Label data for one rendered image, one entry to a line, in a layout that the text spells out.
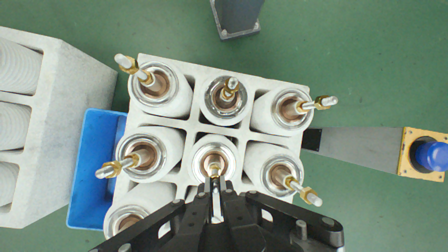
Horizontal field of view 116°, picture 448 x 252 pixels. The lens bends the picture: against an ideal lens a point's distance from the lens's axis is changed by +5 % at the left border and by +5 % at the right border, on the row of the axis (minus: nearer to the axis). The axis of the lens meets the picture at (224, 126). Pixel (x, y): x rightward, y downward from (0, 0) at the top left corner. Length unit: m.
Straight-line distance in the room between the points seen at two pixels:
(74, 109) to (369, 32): 1.00
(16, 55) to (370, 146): 0.64
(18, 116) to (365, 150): 0.65
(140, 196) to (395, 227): 0.91
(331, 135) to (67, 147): 0.62
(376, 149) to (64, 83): 0.62
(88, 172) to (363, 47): 1.01
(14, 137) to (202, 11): 0.57
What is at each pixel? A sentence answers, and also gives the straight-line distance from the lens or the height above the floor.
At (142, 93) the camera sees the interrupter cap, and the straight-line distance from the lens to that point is 0.27.
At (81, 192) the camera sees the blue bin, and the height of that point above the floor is 0.10.
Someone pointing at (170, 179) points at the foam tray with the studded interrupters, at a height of 0.18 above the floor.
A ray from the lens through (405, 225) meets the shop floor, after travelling 0.97.
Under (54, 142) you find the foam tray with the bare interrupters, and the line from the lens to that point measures 0.49.
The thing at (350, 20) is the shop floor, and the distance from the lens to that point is 0.82.
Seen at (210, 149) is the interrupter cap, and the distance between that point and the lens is 0.24.
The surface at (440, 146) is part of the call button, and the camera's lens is 0.34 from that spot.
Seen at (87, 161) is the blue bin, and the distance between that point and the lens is 0.52.
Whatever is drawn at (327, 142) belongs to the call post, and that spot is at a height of 0.18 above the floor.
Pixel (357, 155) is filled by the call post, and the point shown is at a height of 0.25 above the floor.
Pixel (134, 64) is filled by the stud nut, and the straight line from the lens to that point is 0.20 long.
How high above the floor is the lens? 0.49
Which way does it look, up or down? 85 degrees down
